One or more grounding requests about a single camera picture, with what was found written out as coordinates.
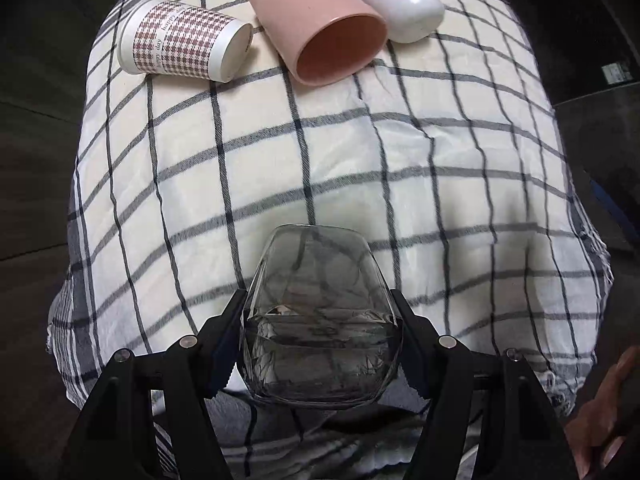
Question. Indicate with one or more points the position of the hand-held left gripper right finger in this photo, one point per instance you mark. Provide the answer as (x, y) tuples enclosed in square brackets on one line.
[(411, 342)]

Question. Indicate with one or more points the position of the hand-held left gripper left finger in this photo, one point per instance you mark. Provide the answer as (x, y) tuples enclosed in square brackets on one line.
[(226, 340)]

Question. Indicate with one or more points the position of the clear glass cup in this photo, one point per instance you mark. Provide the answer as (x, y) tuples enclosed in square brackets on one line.
[(320, 310)]

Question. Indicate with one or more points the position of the houndstooth paper cup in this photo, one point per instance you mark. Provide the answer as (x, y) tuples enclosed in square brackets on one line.
[(175, 37)]

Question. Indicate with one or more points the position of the pink plastic cup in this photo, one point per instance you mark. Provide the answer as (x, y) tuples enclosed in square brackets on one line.
[(310, 15)]

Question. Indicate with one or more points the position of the white ceramic cup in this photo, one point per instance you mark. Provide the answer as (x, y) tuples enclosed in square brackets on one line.
[(400, 2)]

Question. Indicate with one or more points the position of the person's right hand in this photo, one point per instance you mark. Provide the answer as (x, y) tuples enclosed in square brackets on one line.
[(602, 410)]

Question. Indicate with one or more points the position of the checked white cloth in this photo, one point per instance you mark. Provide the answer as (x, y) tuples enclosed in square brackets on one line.
[(350, 160)]

